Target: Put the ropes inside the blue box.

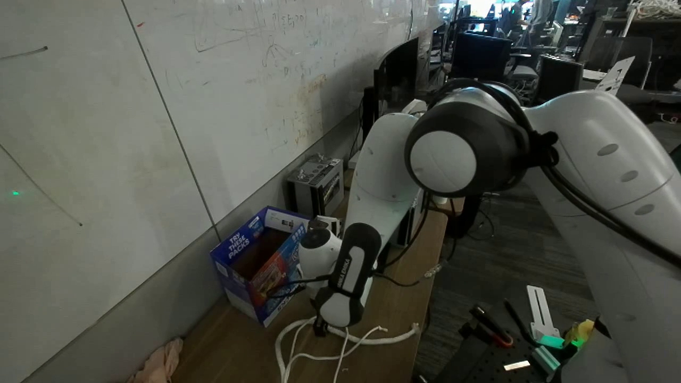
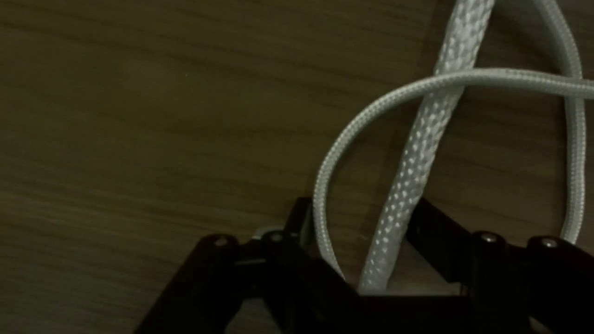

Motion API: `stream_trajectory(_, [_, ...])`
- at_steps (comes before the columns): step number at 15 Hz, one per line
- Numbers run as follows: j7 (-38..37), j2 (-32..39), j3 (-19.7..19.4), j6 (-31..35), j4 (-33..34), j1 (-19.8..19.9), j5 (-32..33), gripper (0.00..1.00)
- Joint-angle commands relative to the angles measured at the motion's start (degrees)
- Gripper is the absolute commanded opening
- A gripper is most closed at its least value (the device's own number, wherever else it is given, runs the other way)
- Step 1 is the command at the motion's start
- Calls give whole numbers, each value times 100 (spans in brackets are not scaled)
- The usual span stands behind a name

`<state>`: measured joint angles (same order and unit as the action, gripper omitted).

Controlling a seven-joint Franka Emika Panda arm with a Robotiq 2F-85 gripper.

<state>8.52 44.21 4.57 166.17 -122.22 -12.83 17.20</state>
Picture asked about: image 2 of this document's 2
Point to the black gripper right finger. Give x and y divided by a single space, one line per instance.
512 284

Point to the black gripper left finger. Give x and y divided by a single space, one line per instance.
210 284

